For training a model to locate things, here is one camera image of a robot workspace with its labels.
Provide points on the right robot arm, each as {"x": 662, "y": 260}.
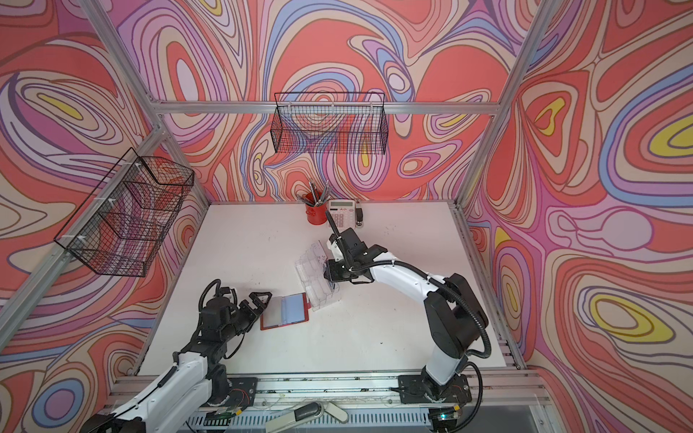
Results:
{"x": 457, "y": 322}

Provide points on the white pink calculator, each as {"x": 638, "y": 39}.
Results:
{"x": 343, "y": 213}

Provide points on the red pen cup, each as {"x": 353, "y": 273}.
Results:
{"x": 316, "y": 215}

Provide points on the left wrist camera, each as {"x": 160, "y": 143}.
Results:
{"x": 224, "y": 299}

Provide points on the grey handheld device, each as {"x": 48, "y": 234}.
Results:
{"x": 306, "y": 414}

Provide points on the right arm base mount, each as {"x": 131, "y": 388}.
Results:
{"x": 420, "y": 389}

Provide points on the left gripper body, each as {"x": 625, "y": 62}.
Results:
{"x": 240, "y": 321}

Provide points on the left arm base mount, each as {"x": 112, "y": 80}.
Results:
{"x": 237, "y": 393}

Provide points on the wire basket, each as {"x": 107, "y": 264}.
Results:
{"x": 120, "y": 230}
{"x": 322, "y": 122}

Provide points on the black stapler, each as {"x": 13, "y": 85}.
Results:
{"x": 359, "y": 215}

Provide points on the left wire basket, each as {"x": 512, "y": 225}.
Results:
{"x": 120, "y": 230}

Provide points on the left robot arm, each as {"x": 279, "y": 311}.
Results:
{"x": 197, "y": 375}

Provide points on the back wire basket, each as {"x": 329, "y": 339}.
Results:
{"x": 322, "y": 122}

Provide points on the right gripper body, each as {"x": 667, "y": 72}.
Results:
{"x": 342, "y": 270}

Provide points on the red leather card holder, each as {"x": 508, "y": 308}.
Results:
{"x": 286, "y": 311}

